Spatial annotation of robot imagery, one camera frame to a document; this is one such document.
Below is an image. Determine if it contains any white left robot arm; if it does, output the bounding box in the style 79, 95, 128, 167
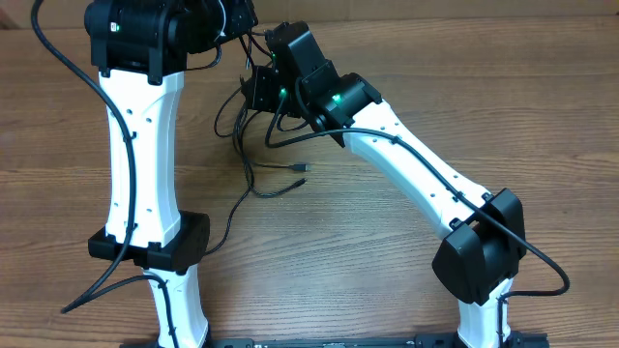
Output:
84, 0, 258, 347

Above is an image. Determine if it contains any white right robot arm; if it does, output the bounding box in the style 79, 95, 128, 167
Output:
243, 21, 526, 347

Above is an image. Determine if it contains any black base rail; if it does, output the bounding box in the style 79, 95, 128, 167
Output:
120, 332, 550, 348

